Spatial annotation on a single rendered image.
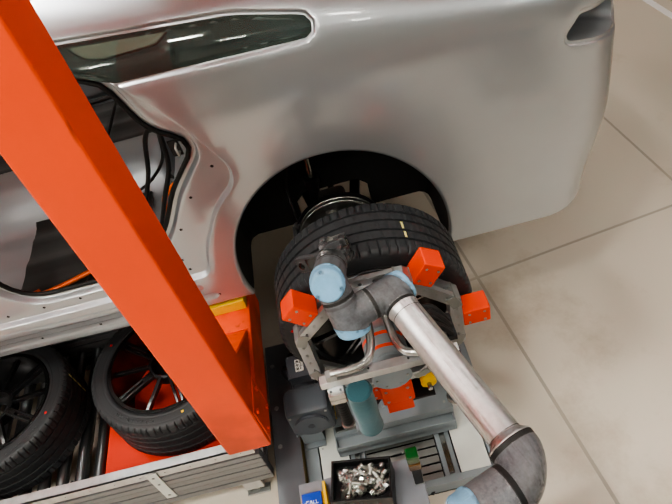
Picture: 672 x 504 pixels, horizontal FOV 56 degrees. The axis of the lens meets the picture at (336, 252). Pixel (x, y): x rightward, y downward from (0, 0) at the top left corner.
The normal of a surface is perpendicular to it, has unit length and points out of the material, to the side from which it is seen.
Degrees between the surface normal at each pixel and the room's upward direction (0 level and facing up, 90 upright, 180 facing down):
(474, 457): 0
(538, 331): 0
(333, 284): 57
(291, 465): 0
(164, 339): 90
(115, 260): 90
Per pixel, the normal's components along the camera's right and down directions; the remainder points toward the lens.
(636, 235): -0.21, -0.66
